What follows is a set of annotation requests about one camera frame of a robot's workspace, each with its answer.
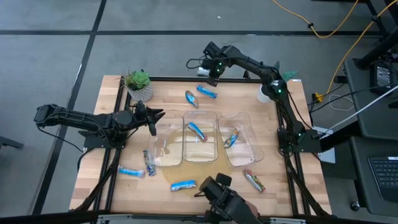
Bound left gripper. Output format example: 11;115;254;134
132;100;166;137

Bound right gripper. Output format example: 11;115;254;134
202;40;229;88

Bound dark blue granola bar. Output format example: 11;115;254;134
142;149;157;177
185;90;199;108

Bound orange blue granola bar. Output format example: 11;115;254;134
223;126;241;148

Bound green red snack bag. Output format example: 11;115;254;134
170;179;198;192

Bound red green granola bar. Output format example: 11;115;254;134
243;168;267;194

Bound succulent in patterned pot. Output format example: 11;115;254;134
119;68;155;103

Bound clear plastic bin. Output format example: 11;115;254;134
146;113;185;168
182;110;219;164
217;111;265;168

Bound snake plant in white pot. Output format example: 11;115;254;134
256;60;299;104

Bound round woven straw placemat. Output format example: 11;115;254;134
161;124;234;197

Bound black rig crossbar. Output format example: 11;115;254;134
0;210;398;224

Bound white sheet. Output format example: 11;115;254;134
312;125;336;165

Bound black furniture foot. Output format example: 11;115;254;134
0;135;25;150

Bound black stand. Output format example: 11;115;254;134
354;0;398;71

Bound dark grey desk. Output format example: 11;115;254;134
320;57;398;218

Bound black power adapter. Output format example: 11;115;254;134
369;61;393;94

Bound black keyboard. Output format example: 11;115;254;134
368;155;398;203

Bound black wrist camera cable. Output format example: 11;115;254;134
185;57;208;70

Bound black aluminium table frame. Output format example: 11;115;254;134
70;74;332;224

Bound black power cable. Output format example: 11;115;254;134
36;124;86;172

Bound yellow extension cable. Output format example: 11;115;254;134
313;0;398;103
271;0;360;40

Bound thin white cable loop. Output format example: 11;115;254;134
328;94;355;111

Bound black floor cables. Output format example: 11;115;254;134
307;82;398;114

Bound thick white cable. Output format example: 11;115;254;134
323;93;398;133

